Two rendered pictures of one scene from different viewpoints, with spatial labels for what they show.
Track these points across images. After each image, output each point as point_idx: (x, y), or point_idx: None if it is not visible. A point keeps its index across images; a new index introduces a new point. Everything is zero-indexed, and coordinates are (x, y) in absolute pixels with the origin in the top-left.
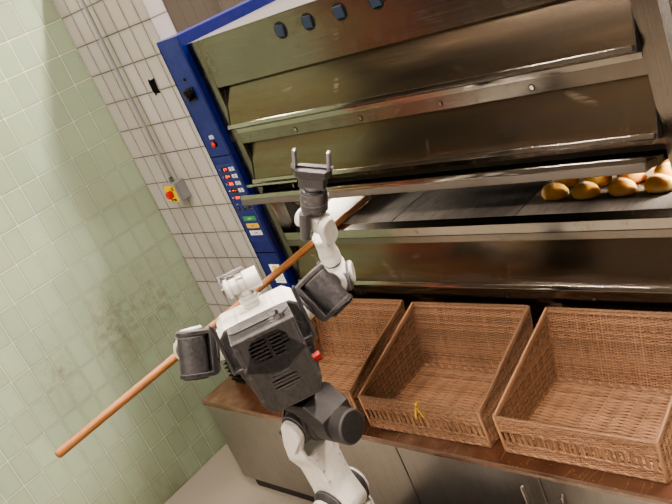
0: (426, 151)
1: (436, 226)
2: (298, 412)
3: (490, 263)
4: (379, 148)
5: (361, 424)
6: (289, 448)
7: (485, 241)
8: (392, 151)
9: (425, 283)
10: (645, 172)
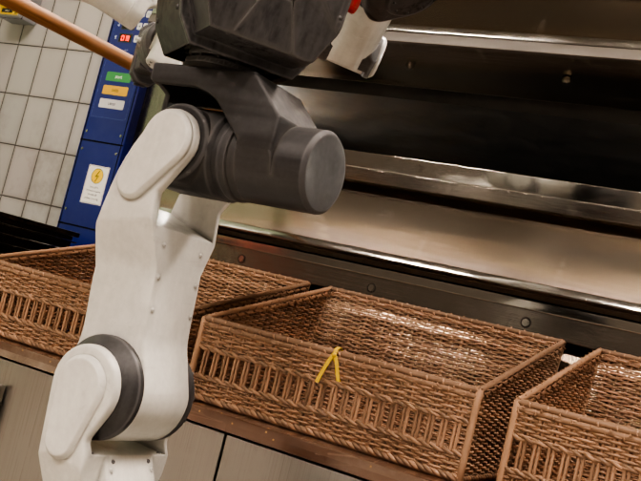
0: (535, 31)
1: (465, 166)
2: (230, 87)
3: (527, 253)
4: (448, 14)
5: (334, 192)
6: (132, 177)
7: (535, 219)
8: (470, 22)
9: (384, 253)
10: None
